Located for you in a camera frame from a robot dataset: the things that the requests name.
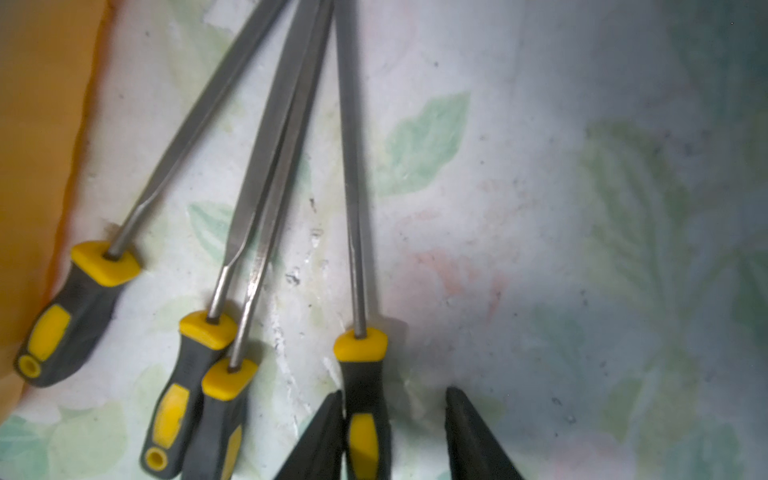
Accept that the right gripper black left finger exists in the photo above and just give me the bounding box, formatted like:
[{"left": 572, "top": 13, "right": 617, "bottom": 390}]
[{"left": 275, "top": 390, "right": 344, "bottom": 480}]

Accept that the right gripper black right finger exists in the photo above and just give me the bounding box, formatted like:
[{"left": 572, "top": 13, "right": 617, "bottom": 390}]
[{"left": 445, "top": 386, "right": 524, "bottom": 480}]

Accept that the file tool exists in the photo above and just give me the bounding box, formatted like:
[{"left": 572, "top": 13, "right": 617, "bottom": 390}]
[
  {"left": 333, "top": 1, "right": 391, "bottom": 479},
  {"left": 140, "top": 0, "right": 325, "bottom": 479},
  {"left": 14, "top": 1, "right": 285, "bottom": 388},
  {"left": 181, "top": 0, "right": 335, "bottom": 480}
]

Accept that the yellow plastic storage box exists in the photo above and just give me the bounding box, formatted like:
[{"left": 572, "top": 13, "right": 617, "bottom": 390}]
[{"left": 1, "top": 1, "right": 118, "bottom": 419}]

